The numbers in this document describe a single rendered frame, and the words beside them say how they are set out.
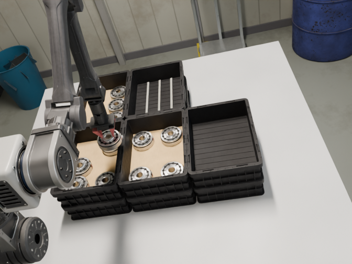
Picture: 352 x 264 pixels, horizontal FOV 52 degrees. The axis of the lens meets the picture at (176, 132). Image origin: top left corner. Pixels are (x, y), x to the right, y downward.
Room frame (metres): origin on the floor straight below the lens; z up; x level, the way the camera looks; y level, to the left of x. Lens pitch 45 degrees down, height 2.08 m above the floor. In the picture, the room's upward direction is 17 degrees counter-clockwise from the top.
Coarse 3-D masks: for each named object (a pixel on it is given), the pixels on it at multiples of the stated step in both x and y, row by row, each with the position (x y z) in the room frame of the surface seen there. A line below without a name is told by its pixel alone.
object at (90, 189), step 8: (120, 120) 1.35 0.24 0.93; (120, 128) 1.30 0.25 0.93; (120, 144) 1.20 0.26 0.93; (104, 184) 0.99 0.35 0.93; (112, 184) 0.98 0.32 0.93; (56, 192) 1.03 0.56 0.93; (64, 192) 1.02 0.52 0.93; (72, 192) 1.01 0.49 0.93; (80, 192) 1.00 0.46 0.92; (88, 192) 1.00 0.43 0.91
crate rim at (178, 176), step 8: (160, 112) 1.33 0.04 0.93; (168, 112) 1.31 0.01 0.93; (176, 112) 1.30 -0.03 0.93; (184, 112) 1.28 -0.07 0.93; (184, 120) 1.22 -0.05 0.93; (184, 128) 1.17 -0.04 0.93; (184, 136) 1.12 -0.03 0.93; (184, 144) 1.08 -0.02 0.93; (120, 152) 1.15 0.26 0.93; (184, 152) 1.03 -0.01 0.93; (120, 160) 1.10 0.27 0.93; (184, 160) 0.99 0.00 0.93; (120, 168) 1.07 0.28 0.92; (184, 168) 0.95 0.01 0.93; (120, 176) 1.01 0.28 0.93; (160, 176) 0.95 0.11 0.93; (168, 176) 0.94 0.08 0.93; (176, 176) 0.92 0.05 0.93; (184, 176) 0.92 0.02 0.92; (120, 184) 0.97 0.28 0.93; (128, 184) 0.96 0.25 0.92; (136, 184) 0.96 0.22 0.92; (144, 184) 0.95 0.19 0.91
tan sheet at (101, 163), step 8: (80, 144) 1.39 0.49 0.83; (88, 144) 1.37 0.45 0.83; (96, 144) 1.35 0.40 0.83; (80, 152) 1.33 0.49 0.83; (88, 152) 1.31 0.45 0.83; (96, 152) 1.29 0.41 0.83; (96, 160) 1.24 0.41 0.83; (104, 160) 1.23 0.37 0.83; (112, 160) 1.21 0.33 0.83; (96, 168) 1.19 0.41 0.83; (104, 168) 1.18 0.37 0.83; (112, 168) 1.16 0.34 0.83; (88, 176) 1.16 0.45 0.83; (96, 176) 1.14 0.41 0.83
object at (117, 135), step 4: (104, 132) 1.21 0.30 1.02; (108, 132) 1.20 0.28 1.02; (116, 132) 1.19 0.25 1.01; (116, 136) 1.16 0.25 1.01; (100, 140) 1.17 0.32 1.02; (112, 140) 1.14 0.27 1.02; (116, 140) 1.14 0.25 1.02; (100, 144) 1.14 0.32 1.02; (104, 144) 1.14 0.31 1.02; (108, 144) 1.13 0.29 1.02; (112, 144) 1.12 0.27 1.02
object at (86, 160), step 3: (81, 159) 1.25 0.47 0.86; (84, 159) 1.24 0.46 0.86; (87, 159) 1.23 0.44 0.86; (84, 162) 1.22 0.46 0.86; (87, 162) 1.22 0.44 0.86; (84, 165) 1.20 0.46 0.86; (87, 165) 1.20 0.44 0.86; (84, 168) 1.19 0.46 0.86; (87, 168) 1.18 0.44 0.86; (78, 171) 1.18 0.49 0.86; (81, 171) 1.17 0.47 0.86; (84, 171) 1.17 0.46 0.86; (75, 174) 1.17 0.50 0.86; (78, 174) 1.16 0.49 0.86
